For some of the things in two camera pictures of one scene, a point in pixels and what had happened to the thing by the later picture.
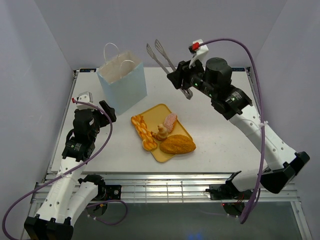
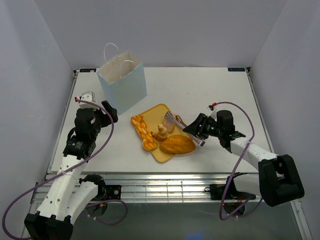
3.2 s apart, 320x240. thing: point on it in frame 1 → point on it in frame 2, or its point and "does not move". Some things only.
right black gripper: (182, 72) → (194, 128)
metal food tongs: (186, 92) → (179, 122)
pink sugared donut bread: (169, 121) does not move
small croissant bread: (162, 133) does not move
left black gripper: (111, 110) does not move
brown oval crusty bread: (177, 144) does not move
